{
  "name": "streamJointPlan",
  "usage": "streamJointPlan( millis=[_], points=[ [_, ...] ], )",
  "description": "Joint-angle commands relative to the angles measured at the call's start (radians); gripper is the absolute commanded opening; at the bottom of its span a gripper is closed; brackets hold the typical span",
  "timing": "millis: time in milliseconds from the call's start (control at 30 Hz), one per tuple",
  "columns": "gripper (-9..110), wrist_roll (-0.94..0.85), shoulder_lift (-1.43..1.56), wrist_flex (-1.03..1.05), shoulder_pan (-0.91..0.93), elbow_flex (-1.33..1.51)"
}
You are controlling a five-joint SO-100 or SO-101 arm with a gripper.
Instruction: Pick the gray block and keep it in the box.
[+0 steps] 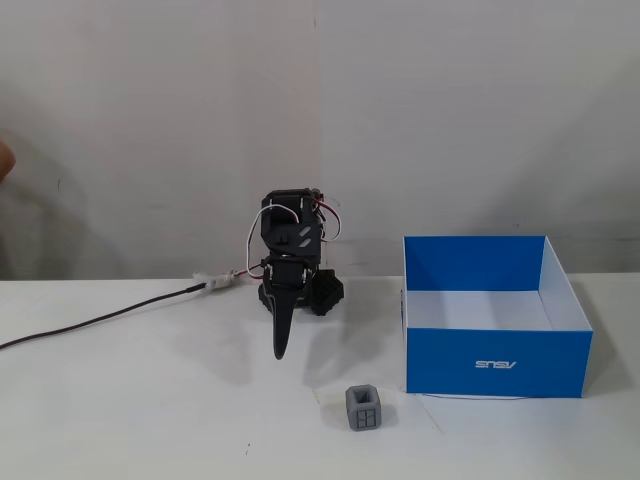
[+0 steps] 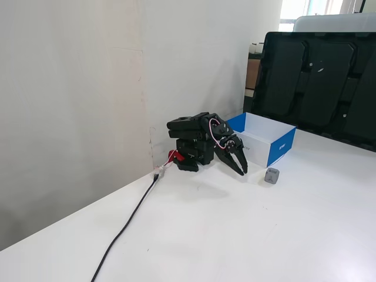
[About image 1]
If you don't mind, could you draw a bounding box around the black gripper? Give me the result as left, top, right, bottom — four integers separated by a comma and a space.
262, 254, 314, 361

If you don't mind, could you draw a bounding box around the gray hollow cube block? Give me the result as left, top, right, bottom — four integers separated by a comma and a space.
345, 383, 392, 433

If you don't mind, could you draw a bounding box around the blue cardboard box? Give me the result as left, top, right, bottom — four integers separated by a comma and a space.
401, 234, 595, 399

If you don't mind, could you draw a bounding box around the red white base lead wire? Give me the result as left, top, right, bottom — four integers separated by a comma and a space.
233, 259, 267, 279

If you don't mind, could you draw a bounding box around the white taped cable connector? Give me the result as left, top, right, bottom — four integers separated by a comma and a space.
192, 268, 242, 293

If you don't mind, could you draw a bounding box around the white pink gripper servo cable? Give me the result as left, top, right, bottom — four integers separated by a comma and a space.
246, 205, 275, 274

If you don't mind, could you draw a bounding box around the red arm servo cable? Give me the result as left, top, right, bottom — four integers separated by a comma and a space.
314, 195, 347, 245

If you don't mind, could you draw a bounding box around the black power cable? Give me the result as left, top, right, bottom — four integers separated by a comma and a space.
0, 282, 209, 351

